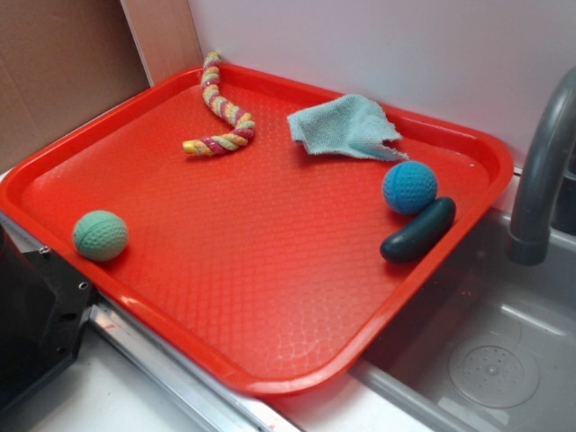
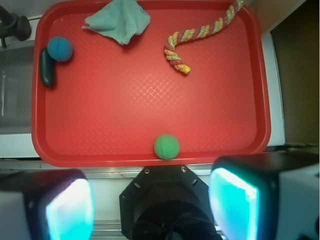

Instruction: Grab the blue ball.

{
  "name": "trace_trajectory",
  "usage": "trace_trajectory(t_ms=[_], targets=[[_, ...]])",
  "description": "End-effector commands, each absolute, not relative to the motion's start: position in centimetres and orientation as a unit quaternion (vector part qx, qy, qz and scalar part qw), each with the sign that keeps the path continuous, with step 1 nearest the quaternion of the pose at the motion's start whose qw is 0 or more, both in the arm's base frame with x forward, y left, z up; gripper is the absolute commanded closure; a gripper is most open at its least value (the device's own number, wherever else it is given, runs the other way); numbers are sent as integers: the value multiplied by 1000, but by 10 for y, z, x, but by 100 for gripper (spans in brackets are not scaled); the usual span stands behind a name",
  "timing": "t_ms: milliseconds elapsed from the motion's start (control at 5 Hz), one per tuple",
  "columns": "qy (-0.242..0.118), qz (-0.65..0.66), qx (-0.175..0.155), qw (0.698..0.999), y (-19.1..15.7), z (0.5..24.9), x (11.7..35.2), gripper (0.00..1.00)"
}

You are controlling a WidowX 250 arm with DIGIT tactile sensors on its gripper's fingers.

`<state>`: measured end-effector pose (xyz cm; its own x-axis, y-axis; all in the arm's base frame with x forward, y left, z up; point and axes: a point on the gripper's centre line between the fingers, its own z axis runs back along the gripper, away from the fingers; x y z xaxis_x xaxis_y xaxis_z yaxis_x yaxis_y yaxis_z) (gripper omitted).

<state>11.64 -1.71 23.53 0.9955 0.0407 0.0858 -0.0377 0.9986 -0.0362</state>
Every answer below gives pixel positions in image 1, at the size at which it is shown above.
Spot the grey sink faucet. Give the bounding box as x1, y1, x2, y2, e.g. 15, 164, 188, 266
507, 68, 575, 266

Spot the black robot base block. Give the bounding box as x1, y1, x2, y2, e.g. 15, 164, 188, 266
1, 229, 95, 415

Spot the silver metal rail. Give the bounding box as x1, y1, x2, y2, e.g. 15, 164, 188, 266
0, 211, 298, 432

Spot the red plastic tray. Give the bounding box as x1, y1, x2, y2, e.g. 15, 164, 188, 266
1, 65, 513, 397

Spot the light blue cloth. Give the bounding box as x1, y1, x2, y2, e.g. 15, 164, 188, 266
287, 94, 410, 162

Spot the dark green toy cucumber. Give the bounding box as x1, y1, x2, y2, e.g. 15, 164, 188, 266
380, 197, 456, 264

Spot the brown cardboard panel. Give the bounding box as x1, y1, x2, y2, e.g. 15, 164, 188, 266
1, 1, 202, 171

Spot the blue dimpled ball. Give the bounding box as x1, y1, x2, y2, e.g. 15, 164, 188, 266
382, 161, 438, 215

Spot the green dimpled ball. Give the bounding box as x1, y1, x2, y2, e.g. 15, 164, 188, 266
73, 211, 129, 262

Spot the multicolour twisted rope toy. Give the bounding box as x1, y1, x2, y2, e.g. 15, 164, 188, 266
182, 51, 255, 158

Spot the grey sink basin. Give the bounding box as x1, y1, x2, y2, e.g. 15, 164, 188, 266
352, 211, 575, 431

